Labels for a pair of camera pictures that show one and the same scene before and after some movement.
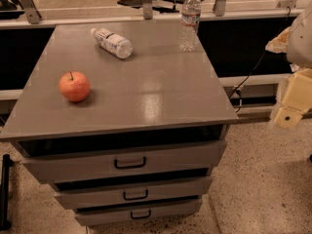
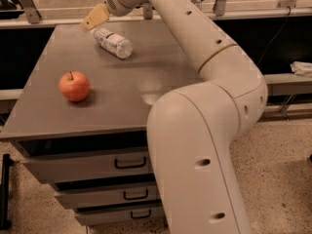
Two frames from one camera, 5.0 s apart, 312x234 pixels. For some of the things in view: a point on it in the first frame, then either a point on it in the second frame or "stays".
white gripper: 301,43 to 119,2
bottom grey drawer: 146,213 stays
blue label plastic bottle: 112,43 stays
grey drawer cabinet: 125,125 stays
